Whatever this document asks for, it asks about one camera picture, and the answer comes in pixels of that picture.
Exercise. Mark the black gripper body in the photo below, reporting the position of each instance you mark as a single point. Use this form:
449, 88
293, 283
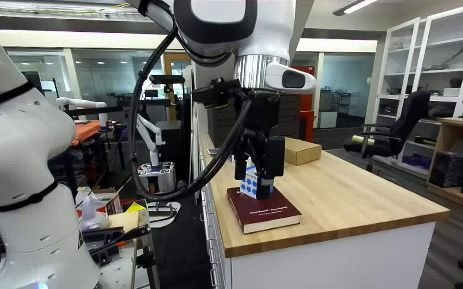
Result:
264, 114

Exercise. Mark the black wrist mount bracket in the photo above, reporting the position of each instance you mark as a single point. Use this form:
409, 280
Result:
216, 92

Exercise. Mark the white table cabinet with drawers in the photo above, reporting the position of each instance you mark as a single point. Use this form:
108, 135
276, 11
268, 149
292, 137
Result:
322, 257

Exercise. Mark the tan foam block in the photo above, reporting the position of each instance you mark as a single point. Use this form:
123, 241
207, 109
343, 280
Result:
128, 220

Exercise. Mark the dark red hardcover book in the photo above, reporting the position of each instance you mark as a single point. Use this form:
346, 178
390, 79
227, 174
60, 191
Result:
266, 214

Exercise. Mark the black hand tools pile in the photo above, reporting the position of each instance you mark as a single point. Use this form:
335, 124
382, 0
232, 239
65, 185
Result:
108, 243

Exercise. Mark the ceiling light strip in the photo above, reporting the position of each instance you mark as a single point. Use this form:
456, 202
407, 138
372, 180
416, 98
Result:
358, 7

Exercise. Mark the white open shelving unit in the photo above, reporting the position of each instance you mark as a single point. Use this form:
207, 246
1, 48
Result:
446, 58

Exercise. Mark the yellow sticky note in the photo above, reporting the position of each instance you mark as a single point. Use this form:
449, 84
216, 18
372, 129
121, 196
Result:
136, 207

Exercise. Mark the black mesh office chair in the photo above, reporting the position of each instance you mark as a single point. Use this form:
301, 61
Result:
403, 125

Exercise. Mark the brown cardboard box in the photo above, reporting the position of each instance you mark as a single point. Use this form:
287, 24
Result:
305, 151

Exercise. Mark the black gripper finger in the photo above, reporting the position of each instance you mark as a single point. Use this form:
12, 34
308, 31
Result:
266, 182
242, 166

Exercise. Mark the white plastic spray bottle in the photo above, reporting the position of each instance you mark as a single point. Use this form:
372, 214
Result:
91, 210

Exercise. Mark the red metal cabinet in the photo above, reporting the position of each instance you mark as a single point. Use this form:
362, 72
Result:
306, 106

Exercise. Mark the blue box with white print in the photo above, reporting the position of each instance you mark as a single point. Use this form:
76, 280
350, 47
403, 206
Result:
250, 185

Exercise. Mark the black storage box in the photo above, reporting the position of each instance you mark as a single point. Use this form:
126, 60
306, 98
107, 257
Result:
446, 169

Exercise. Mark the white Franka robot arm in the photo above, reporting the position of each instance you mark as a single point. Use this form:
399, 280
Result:
23, 149

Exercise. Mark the wooden shelf unit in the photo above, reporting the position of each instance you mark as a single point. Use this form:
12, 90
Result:
446, 133

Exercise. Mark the small white robot arm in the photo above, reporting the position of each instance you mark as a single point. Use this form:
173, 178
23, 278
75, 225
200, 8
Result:
157, 177

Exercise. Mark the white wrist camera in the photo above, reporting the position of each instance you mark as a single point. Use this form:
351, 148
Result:
290, 79

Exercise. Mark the black monitor bar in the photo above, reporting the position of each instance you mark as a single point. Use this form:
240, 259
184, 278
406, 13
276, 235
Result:
168, 79

